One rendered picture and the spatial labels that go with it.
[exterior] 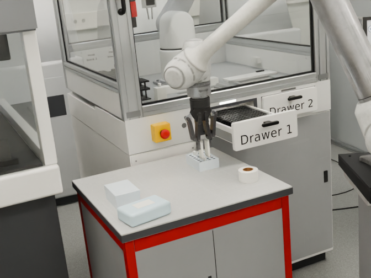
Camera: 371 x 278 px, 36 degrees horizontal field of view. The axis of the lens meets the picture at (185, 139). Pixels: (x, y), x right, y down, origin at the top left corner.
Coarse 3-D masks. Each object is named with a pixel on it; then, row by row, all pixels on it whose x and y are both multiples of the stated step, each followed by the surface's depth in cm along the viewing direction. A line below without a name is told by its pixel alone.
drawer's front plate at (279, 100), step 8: (304, 88) 263; (312, 88) 264; (272, 96) 255; (280, 96) 257; (288, 96) 259; (304, 96) 263; (312, 96) 265; (264, 104) 254; (272, 104) 256; (280, 104) 258; (288, 104) 260; (304, 104) 264; (312, 104) 266; (272, 112) 257; (304, 112) 265
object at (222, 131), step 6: (228, 108) 255; (252, 108) 253; (258, 108) 250; (216, 126) 234; (222, 126) 229; (228, 126) 226; (216, 132) 235; (222, 132) 230; (228, 132) 226; (222, 138) 231; (228, 138) 226
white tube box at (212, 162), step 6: (204, 150) 232; (186, 156) 228; (192, 156) 227; (198, 156) 226; (204, 156) 225; (210, 156) 226; (192, 162) 224; (198, 162) 218; (204, 162) 219; (210, 162) 220; (216, 162) 221; (198, 168) 219; (204, 168) 219; (210, 168) 220
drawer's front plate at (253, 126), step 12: (252, 120) 220; (264, 120) 222; (276, 120) 225; (288, 120) 227; (240, 132) 219; (252, 132) 221; (264, 132) 224; (240, 144) 220; (252, 144) 222; (264, 144) 225
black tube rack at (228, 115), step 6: (234, 108) 252; (240, 108) 251; (246, 108) 249; (222, 114) 244; (228, 114) 243; (234, 114) 241; (240, 114) 240; (246, 114) 240; (252, 114) 239; (258, 114) 238; (264, 114) 237; (216, 120) 246; (222, 120) 239; (228, 120) 233; (234, 120) 232
